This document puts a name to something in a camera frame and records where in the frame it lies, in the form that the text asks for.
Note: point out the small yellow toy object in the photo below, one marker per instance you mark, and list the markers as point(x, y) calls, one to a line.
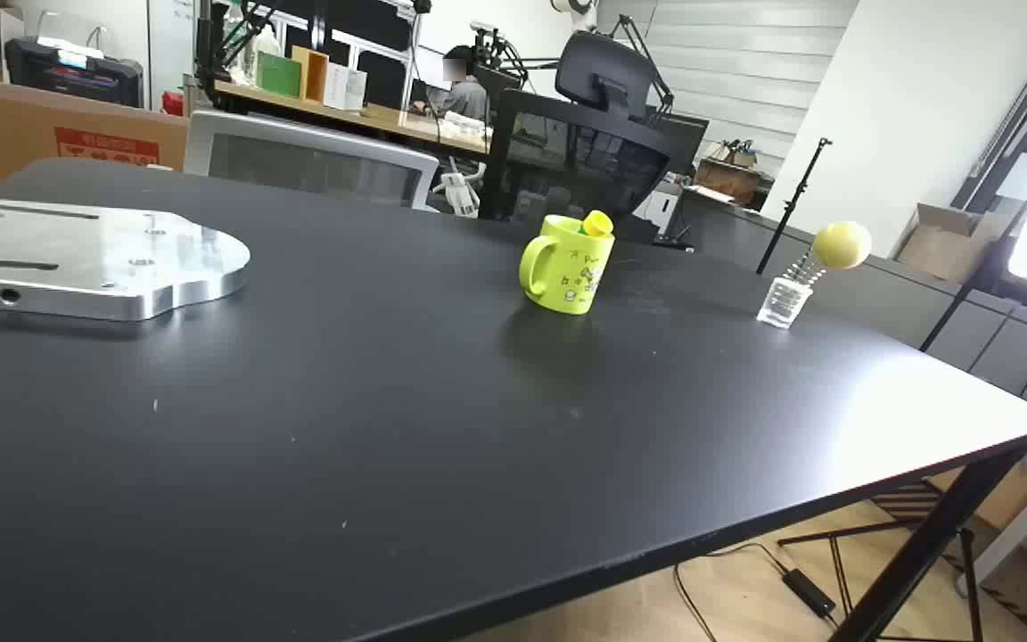
point(598, 222)

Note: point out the yellow plastic cup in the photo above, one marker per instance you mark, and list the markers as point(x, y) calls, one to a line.
point(572, 278)

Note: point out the black office chair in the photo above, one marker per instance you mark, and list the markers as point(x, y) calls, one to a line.
point(607, 143)

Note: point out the seated person dark hair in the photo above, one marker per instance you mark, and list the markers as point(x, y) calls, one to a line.
point(464, 95)

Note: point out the wooden office desk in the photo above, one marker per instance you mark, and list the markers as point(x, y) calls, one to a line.
point(359, 115)

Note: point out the grey mesh chair back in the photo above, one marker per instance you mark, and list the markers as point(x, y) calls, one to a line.
point(301, 162)

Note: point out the thin black rod stand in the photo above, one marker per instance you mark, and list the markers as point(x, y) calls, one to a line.
point(794, 204)

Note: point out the pale yellow ball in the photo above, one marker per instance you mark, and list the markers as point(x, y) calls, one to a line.
point(842, 247)

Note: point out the green box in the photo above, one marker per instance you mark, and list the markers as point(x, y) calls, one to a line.
point(278, 72)

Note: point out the grey low cabinet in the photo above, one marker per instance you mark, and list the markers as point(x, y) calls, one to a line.
point(882, 291)

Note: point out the black power adapter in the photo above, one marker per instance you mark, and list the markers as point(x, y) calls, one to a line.
point(808, 592)

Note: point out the open cardboard box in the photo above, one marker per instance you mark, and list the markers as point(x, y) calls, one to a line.
point(934, 243)

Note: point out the black table leg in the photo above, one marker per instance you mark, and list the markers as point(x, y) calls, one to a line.
point(925, 538)

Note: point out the black equipment case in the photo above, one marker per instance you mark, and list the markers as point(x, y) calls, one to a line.
point(73, 72)

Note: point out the large cardboard box red label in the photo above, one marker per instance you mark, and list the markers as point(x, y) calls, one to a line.
point(14, 128)

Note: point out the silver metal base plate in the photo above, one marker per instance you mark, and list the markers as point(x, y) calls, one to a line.
point(87, 253)

